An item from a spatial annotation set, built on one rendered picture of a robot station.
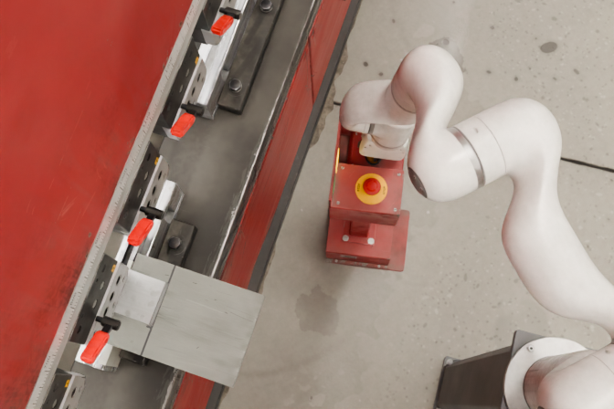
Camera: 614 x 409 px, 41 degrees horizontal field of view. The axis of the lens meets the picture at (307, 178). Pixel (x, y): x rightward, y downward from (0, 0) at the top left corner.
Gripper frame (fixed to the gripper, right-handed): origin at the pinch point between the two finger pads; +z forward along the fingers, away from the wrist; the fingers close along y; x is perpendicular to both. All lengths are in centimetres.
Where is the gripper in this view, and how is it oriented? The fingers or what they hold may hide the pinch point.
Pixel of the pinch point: (378, 153)
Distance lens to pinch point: 189.0
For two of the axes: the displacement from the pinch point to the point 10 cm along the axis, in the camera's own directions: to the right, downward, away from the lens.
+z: -0.6, 2.5, 9.7
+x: 1.3, -9.6, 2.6
